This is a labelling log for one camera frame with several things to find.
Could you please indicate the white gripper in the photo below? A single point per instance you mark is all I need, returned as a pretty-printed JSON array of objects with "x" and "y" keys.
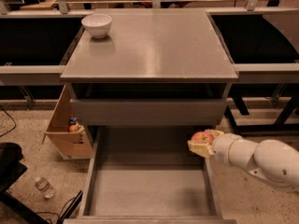
[{"x": 221, "y": 147}]

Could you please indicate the red apple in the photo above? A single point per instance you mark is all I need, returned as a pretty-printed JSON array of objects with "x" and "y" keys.
[{"x": 202, "y": 138}]

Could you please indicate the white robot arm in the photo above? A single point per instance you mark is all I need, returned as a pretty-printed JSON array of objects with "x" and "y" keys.
[{"x": 270, "y": 161}]

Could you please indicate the grey drawer cabinet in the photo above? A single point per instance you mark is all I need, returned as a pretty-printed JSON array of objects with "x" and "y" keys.
[{"x": 151, "y": 54}]

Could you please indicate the open grey middle drawer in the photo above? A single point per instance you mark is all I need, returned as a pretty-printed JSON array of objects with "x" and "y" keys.
[{"x": 148, "y": 176}]

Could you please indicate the closed grey top drawer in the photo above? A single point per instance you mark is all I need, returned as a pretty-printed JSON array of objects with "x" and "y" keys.
[{"x": 149, "y": 112}]

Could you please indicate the black table leg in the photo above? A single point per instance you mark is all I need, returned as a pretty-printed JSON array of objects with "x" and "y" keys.
[{"x": 229, "y": 115}]

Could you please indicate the orange fruit in box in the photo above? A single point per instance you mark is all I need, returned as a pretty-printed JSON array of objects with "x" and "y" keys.
[{"x": 73, "y": 128}]

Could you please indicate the cardboard box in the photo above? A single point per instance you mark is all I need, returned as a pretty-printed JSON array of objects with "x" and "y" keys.
[{"x": 71, "y": 146}]

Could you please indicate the white ceramic bowl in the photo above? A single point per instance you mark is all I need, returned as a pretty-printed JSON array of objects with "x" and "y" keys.
[{"x": 97, "y": 25}]

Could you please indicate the clear plastic water bottle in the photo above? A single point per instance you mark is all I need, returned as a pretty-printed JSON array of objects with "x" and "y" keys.
[{"x": 44, "y": 186}]

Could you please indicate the black chair base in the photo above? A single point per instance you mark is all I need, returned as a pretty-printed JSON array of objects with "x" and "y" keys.
[{"x": 11, "y": 170}]

